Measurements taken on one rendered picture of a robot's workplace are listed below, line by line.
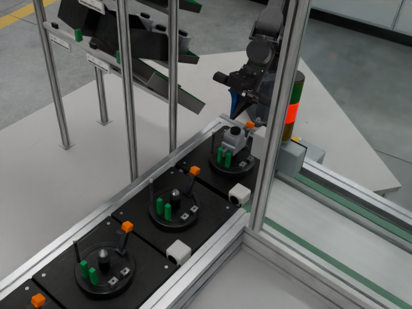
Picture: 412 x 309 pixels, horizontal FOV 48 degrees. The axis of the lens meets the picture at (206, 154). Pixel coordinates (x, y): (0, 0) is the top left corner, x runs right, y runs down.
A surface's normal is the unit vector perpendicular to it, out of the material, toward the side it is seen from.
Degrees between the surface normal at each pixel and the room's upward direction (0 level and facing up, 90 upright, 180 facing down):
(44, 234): 0
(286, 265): 90
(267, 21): 22
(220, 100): 0
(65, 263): 0
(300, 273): 90
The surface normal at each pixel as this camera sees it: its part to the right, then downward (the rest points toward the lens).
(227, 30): 0.05, -0.73
